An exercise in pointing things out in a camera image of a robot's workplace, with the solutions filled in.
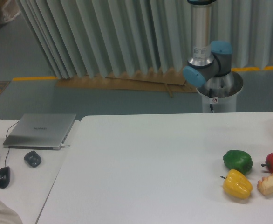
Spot yellow bell pepper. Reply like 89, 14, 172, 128
221, 169, 253, 199

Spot beige sleeved forearm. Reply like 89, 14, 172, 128
0, 200, 23, 224

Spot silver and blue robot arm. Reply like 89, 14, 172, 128
183, 0, 232, 87

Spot green bell pepper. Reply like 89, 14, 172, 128
223, 150, 253, 175

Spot silver laptop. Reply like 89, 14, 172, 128
3, 113, 76, 150

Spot black small controller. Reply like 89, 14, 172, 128
24, 151, 42, 168

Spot black computer mouse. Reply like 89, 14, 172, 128
0, 166, 11, 189

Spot toy bread slice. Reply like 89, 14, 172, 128
257, 173, 273, 196

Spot cardboard boxes in corner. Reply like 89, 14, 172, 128
0, 0, 21, 24

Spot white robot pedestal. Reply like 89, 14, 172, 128
197, 71, 244, 113

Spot black mouse cable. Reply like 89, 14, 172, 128
0, 118, 20, 168

